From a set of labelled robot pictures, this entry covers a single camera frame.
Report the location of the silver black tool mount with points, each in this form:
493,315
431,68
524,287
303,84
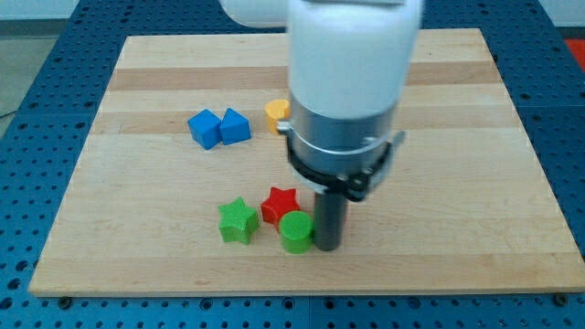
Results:
345,156

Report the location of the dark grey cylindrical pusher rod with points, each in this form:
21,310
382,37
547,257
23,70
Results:
329,220

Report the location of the green cylinder block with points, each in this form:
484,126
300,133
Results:
296,231

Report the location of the green star block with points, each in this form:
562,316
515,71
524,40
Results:
237,221

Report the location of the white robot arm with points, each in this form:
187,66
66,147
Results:
348,63

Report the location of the red star block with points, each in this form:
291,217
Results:
277,204

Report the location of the yellow heart block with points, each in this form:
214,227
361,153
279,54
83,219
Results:
274,111

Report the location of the blue triangular prism block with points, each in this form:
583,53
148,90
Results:
234,127

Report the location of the blue cube block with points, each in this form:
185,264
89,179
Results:
204,128

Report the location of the wooden board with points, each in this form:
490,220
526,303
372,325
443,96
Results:
466,208

